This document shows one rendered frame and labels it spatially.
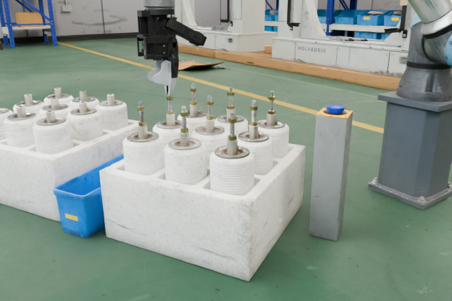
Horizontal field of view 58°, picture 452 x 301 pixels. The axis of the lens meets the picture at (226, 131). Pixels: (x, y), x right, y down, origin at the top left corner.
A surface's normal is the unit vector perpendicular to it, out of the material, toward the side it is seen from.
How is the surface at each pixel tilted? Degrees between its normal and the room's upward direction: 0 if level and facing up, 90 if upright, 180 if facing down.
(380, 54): 90
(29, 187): 90
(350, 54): 90
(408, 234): 0
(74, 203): 92
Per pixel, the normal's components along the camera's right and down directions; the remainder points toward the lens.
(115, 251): 0.00, -0.95
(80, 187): 0.90, 0.09
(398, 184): -0.81, 0.18
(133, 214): -0.45, 0.27
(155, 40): 0.47, 0.26
